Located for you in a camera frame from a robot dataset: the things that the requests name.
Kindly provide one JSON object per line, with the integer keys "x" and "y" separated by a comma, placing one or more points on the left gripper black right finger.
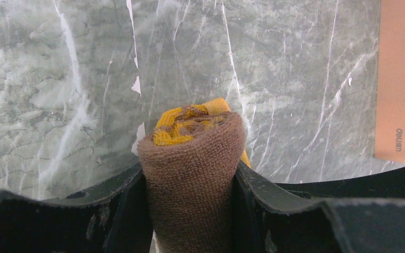
{"x": 364, "y": 214}

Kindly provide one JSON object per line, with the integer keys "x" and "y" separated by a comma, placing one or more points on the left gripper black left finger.
{"x": 111, "y": 216}

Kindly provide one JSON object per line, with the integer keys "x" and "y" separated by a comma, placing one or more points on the orange file organizer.
{"x": 390, "y": 112}

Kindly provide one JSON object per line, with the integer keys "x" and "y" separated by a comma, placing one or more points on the brown yellow towel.
{"x": 189, "y": 161}

